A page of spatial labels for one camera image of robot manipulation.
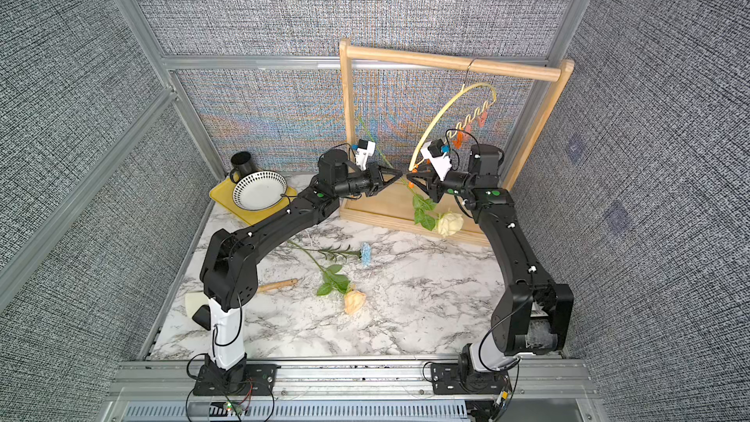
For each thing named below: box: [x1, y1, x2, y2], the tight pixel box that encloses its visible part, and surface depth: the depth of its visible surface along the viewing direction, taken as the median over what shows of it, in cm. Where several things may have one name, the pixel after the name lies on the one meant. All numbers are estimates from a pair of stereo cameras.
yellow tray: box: [208, 177, 297, 226], surface depth 109 cm
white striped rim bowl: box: [232, 169, 289, 211], surface depth 116 cm
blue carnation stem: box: [304, 242, 373, 268], surface depth 97 cm
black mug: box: [229, 151, 257, 184], surface depth 116 cm
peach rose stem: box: [287, 240, 367, 315], surface depth 89 cm
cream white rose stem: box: [358, 117, 464, 237], surface depth 79 cm
